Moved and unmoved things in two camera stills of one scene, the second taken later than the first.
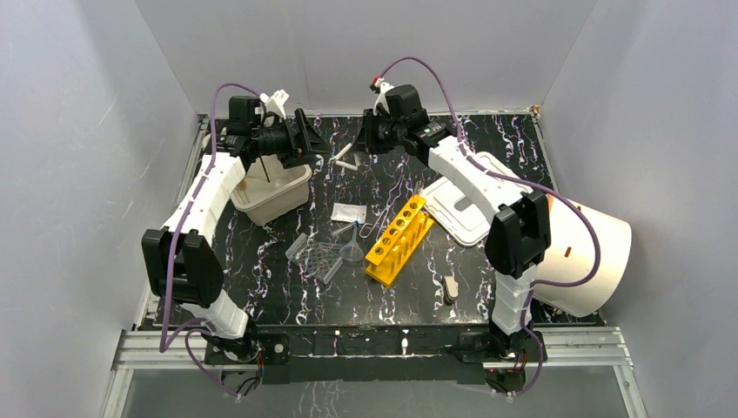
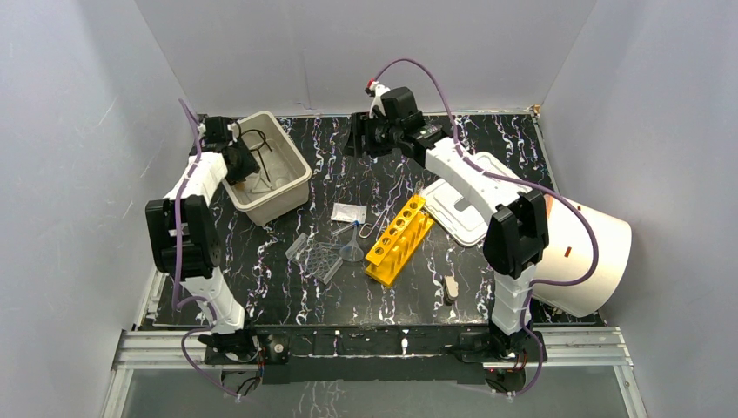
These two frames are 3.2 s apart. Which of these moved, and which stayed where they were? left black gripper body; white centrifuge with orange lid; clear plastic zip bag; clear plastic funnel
Moved: left black gripper body
Stayed: white centrifuge with orange lid; clear plastic funnel; clear plastic zip bag
